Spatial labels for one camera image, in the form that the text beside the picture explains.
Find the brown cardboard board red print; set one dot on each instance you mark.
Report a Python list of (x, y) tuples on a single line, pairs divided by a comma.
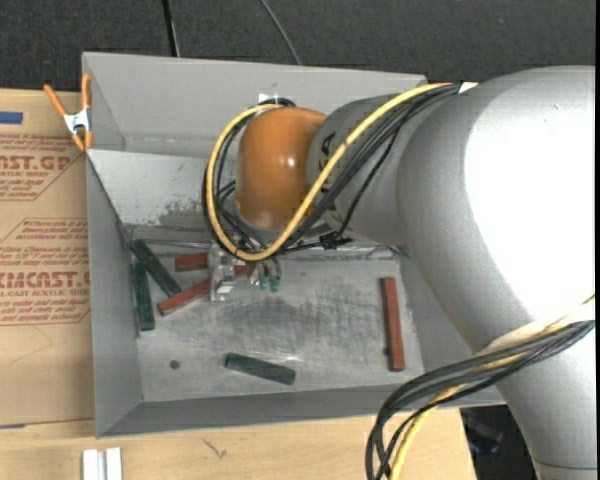
[(35, 348)]

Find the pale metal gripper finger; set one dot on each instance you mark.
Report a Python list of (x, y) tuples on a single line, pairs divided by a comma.
[(219, 259), (223, 288)]

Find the grey metal bin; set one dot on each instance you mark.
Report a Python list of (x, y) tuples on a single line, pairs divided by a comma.
[(300, 328)]

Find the dark green flat block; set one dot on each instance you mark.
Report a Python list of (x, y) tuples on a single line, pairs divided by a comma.
[(156, 267), (260, 368), (143, 298)]

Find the red-brown flat block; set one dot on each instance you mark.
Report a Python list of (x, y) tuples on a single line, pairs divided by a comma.
[(392, 323), (184, 298), (191, 262)]

